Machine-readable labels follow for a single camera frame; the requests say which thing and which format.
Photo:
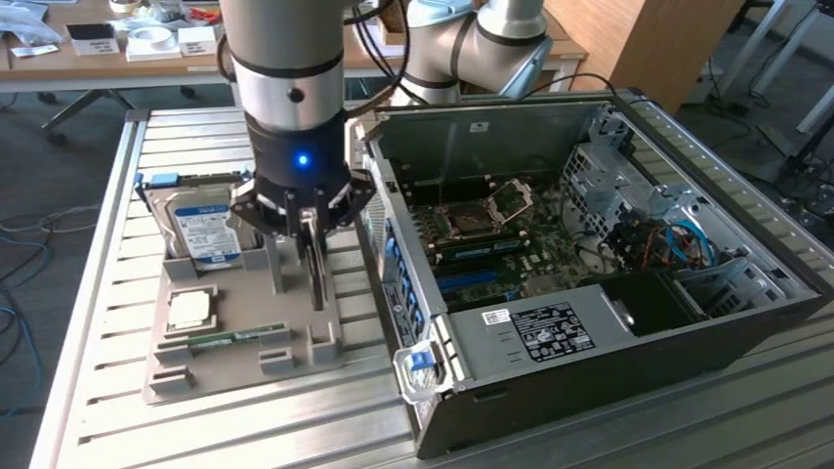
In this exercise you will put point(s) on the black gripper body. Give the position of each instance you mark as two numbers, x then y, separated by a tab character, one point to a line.
296	151

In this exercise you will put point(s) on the graphics card with black cooler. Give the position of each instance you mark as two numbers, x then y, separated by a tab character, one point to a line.
318	283

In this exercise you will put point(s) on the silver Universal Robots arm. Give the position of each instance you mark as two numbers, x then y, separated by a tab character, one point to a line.
287	49

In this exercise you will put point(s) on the hard disk with blue label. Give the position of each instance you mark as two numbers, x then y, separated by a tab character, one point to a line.
195	234

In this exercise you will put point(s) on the CPU socket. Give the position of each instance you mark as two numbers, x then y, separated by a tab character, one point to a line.
466	224

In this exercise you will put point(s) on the grey parts rack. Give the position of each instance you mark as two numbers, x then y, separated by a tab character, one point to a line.
247	303

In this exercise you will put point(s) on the silver CPU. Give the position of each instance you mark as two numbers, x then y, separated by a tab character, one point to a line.
188	312

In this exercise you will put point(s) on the metal socket cover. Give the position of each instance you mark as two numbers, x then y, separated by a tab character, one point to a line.
511	200

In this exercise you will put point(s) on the white paper stack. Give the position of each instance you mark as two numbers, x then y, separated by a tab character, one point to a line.
384	49

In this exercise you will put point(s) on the small white box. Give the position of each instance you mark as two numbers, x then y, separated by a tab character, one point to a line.
196	41

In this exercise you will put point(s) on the flat white box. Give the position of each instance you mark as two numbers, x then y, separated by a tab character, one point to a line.
152	55

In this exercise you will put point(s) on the brown cardboard box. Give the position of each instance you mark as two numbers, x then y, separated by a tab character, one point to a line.
391	19

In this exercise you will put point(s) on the orange small item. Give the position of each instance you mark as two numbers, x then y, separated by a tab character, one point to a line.
205	15

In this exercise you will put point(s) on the white tape roll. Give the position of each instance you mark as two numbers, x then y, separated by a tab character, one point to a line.
151	36

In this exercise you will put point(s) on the green motherboard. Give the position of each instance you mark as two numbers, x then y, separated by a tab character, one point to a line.
554	251

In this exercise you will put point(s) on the grey chair base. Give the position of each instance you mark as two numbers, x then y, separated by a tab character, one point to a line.
77	110

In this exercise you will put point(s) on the blue case latch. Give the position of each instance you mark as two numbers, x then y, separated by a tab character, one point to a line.
418	364

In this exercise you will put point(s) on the silver perforated drive cage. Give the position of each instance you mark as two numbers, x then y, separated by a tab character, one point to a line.
599	185

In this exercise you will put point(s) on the grey power supply unit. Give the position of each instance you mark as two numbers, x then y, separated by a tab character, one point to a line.
495	352

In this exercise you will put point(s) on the white box with black lid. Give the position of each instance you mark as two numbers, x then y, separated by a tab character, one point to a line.
93	36

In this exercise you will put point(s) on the beige tape roll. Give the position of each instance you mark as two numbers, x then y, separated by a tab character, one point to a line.
124	6

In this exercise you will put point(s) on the white paper label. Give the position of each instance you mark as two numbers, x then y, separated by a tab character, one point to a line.
33	51

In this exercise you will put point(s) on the clear plastic bag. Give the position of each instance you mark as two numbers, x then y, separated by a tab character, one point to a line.
25	24

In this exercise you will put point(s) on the open black PC case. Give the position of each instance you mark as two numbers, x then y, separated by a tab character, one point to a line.
586	391

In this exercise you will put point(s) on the silver disk bay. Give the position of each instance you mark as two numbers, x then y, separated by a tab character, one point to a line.
737	288

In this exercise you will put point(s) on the wooden desk with white frame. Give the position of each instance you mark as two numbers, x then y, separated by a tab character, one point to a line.
97	66

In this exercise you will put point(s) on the white table frame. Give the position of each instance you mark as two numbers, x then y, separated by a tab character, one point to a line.
769	49

